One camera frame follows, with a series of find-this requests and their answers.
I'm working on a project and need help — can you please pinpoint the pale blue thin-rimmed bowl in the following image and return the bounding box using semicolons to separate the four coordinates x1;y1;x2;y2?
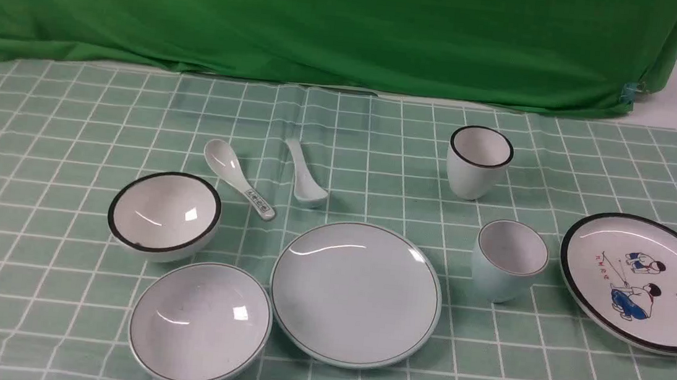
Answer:
128;262;274;380

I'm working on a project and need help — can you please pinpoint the plain pale blue spoon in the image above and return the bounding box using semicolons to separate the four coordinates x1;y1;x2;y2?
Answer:
286;138;329;209

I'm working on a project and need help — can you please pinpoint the black-rimmed white bowl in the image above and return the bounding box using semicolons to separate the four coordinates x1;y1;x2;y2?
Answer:
106;171;223;263

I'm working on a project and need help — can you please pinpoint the green backdrop cloth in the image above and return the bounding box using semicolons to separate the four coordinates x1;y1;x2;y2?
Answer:
0;0;677;118

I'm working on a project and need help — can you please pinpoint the green checkered tablecloth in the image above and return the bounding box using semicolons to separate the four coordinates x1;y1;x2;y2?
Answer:
0;60;677;380

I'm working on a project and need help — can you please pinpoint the pale blue round plate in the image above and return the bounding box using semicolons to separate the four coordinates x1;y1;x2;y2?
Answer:
270;221;443;369

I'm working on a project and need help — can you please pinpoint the black-rimmed white cup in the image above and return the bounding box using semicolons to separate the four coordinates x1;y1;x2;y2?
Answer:
446;125;515;200

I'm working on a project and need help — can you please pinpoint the black-rimmed cartoon plate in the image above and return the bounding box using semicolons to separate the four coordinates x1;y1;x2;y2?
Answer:
560;213;677;356

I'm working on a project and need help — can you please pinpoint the white spoon with printed handle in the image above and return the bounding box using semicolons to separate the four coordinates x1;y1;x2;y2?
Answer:
203;138;276;221

